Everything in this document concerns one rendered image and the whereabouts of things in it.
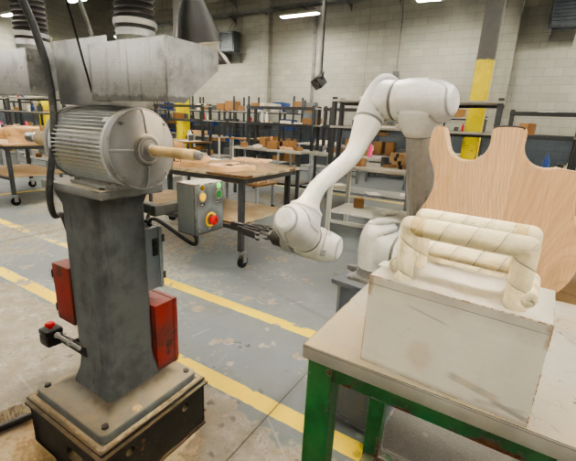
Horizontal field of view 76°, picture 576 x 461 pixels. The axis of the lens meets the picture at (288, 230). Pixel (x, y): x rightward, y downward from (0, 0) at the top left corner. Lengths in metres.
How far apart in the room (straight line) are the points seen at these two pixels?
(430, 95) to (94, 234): 1.17
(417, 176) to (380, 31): 11.53
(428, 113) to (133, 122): 0.90
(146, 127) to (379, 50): 11.67
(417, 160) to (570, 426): 0.88
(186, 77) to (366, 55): 11.92
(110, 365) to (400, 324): 1.19
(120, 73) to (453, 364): 0.98
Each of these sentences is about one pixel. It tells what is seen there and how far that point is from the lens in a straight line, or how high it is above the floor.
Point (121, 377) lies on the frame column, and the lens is 1.67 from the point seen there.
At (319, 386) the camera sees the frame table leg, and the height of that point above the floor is 0.84.
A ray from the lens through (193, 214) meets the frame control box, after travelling 1.44.
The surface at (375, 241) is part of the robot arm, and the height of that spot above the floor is 0.90.
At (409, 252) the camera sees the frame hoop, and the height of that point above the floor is 1.15.
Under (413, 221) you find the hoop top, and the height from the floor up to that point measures 1.21.
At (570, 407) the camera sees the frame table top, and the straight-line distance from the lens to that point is 0.81.
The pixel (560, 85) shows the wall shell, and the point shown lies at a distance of 11.86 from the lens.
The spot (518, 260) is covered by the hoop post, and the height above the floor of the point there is 1.18.
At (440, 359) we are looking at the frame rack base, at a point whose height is 0.99.
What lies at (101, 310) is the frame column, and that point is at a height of 0.68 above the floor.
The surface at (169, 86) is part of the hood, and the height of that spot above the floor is 1.42.
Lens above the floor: 1.35
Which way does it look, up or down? 16 degrees down
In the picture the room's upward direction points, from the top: 3 degrees clockwise
